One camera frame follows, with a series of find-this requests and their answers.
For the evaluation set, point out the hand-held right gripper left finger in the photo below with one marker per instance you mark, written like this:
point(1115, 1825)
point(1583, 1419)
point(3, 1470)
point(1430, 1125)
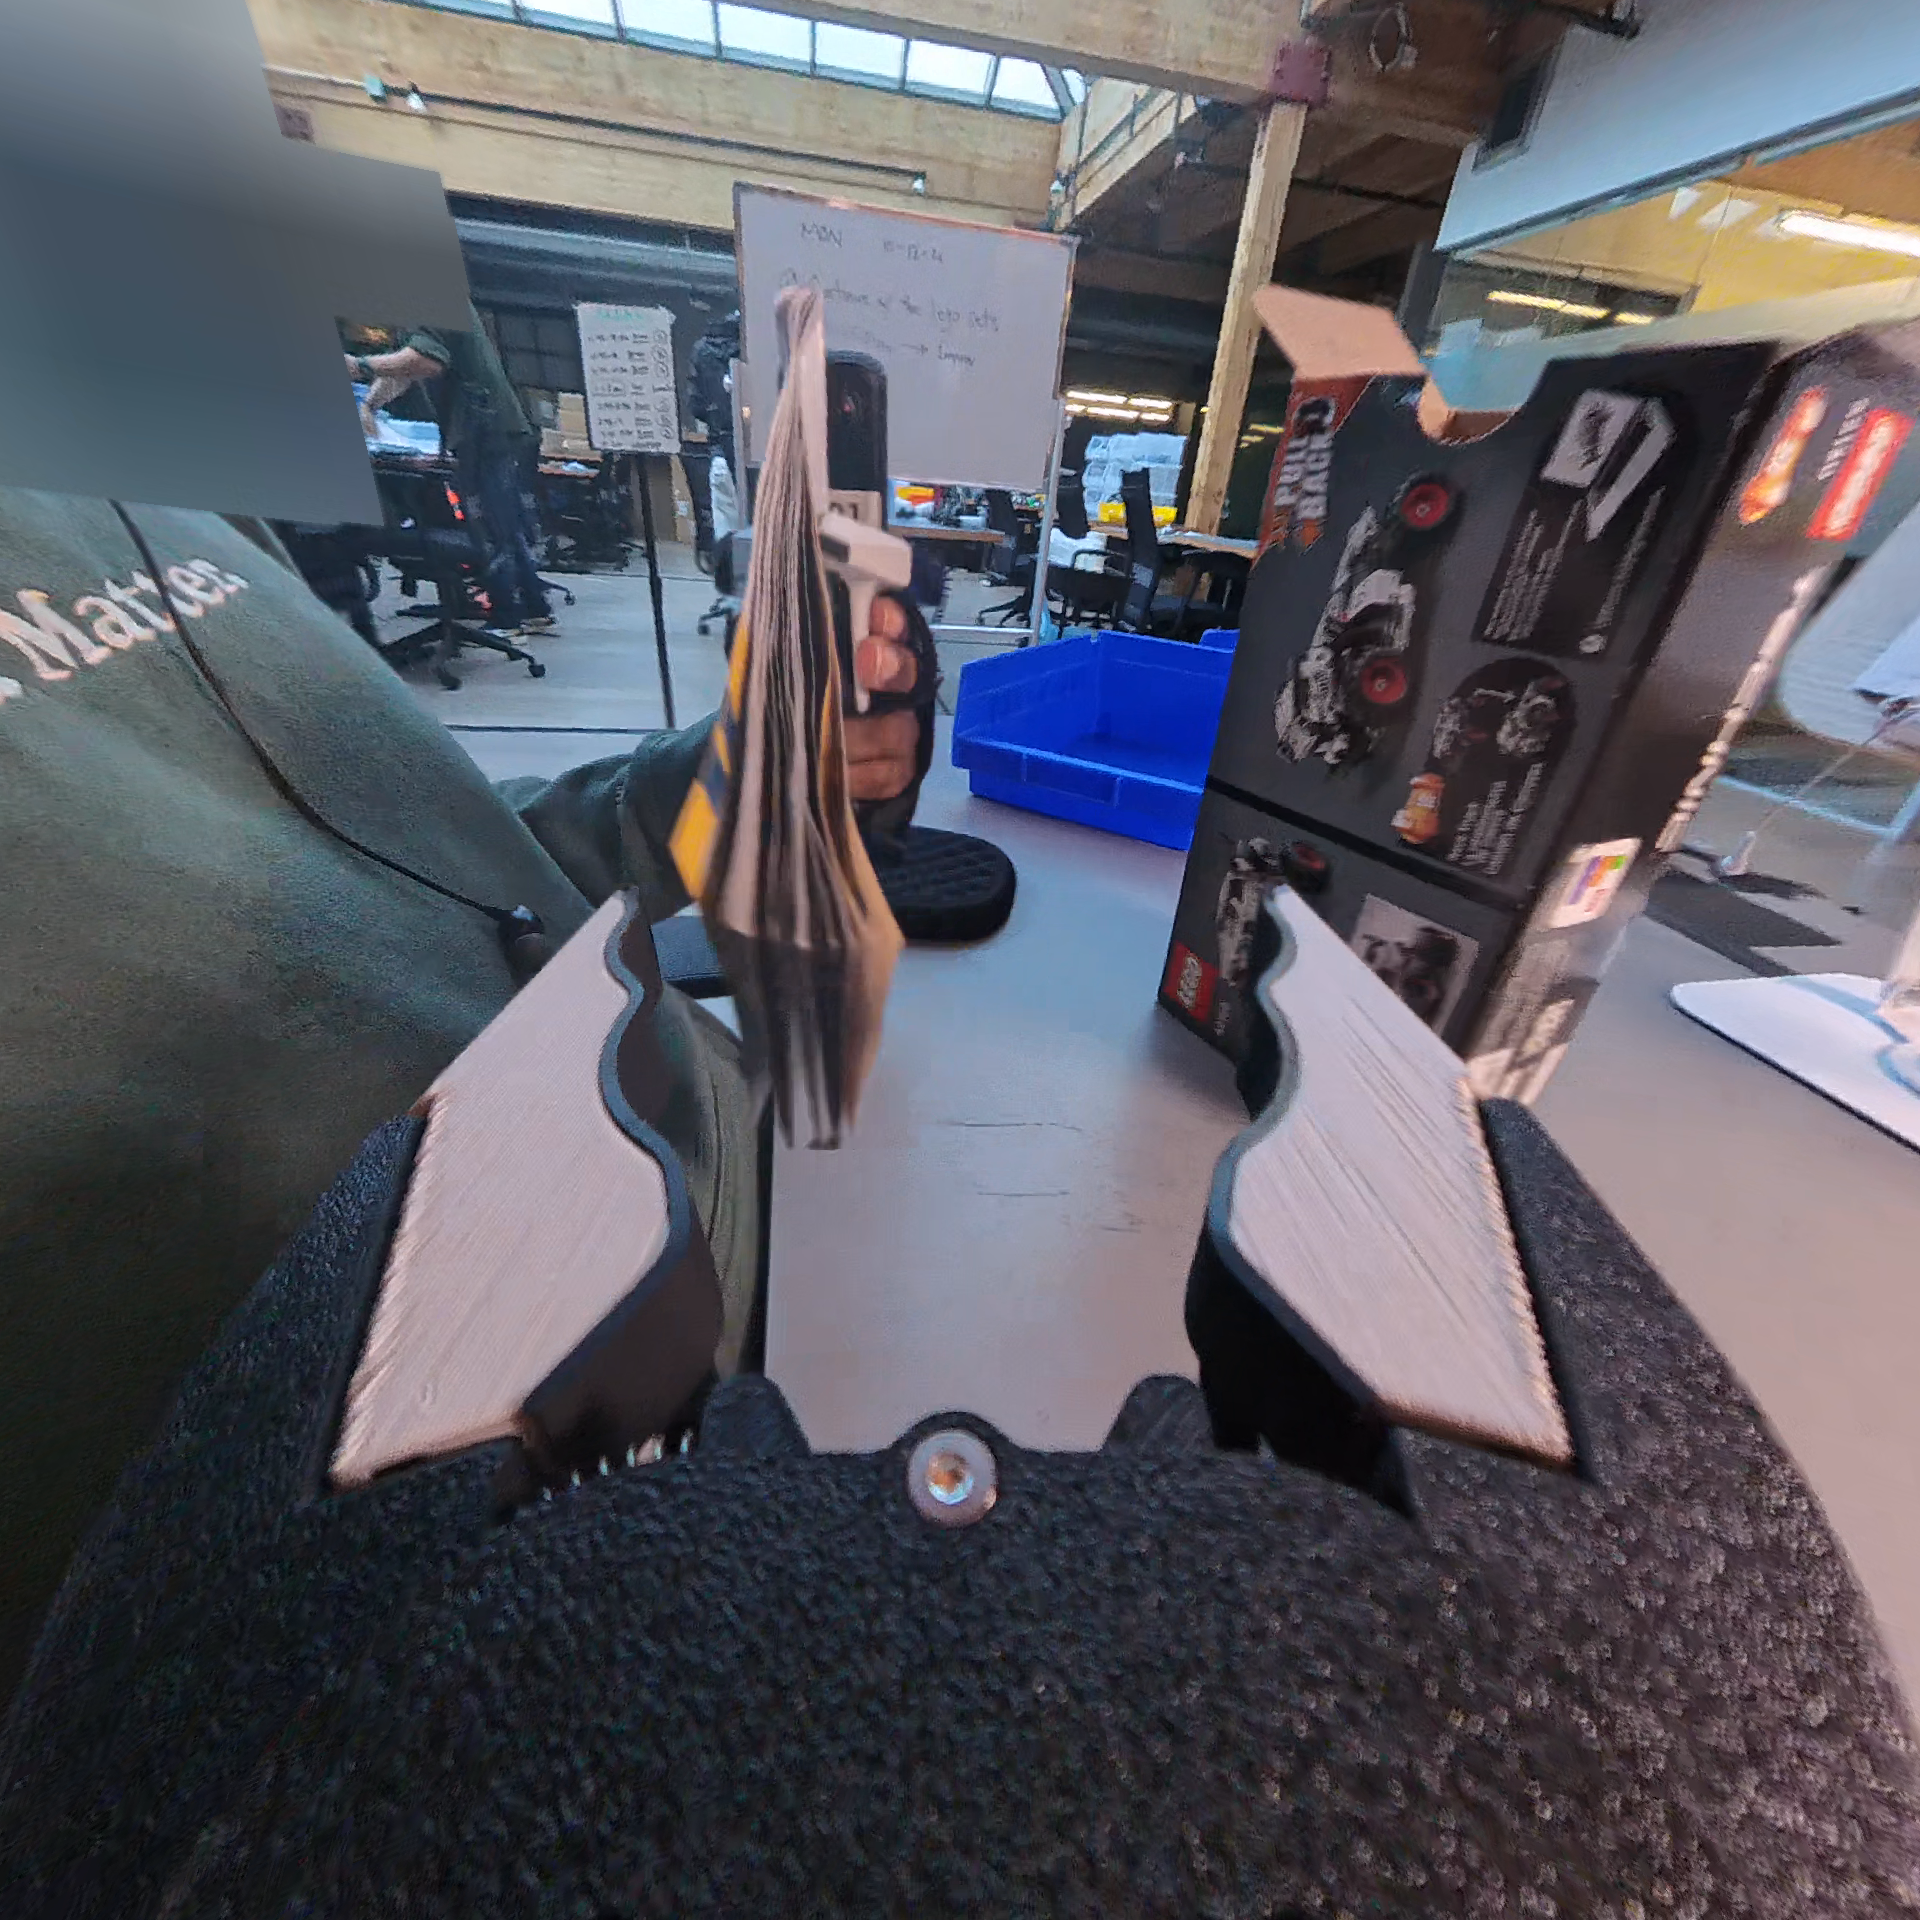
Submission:
point(523, 1230)

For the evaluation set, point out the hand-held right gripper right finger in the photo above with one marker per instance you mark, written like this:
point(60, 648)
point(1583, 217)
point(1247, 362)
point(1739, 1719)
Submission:
point(1380, 1230)

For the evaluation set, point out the instruction booklet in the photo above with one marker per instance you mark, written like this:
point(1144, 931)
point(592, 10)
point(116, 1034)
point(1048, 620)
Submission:
point(785, 781)

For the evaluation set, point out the toy truck box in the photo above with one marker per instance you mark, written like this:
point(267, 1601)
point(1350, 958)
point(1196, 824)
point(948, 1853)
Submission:
point(1502, 630)

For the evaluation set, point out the person's left forearm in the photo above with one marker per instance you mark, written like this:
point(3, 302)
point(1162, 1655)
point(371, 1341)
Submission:
point(615, 812)

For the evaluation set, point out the person's left hand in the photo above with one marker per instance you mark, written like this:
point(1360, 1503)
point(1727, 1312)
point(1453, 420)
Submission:
point(893, 705)

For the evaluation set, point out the whiteboard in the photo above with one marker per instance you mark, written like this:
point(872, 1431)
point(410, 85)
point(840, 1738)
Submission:
point(943, 319)

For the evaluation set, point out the paper sign on stand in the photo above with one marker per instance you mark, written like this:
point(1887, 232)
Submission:
point(629, 374)

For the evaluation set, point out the person's torso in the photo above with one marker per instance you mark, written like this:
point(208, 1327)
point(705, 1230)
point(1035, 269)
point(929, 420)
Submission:
point(243, 993)

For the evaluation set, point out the blue storage bin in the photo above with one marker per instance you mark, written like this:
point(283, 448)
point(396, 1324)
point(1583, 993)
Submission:
point(1096, 736)

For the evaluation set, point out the wooden pillar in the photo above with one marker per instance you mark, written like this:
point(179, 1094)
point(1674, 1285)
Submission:
point(1247, 296)

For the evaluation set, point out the black office chair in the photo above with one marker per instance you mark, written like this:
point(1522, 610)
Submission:
point(453, 571)

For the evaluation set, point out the white stand base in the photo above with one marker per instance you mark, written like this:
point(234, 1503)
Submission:
point(1816, 1034)

